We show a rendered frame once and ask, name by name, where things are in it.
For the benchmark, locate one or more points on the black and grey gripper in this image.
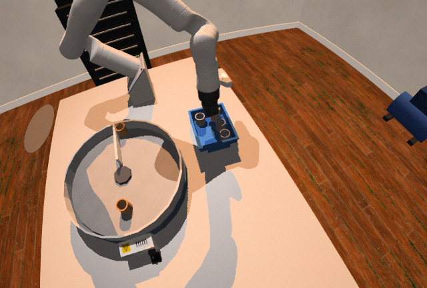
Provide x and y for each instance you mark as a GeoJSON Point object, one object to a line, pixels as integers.
{"type": "Point", "coordinates": [209, 92]}

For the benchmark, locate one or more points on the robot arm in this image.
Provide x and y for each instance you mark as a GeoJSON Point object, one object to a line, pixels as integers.
{"type": "Point", "coordinates": [84, 15]}

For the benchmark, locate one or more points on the blue crate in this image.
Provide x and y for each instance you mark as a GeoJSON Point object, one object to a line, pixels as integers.
{"type": "Point", "coordinates": [207, 137]}

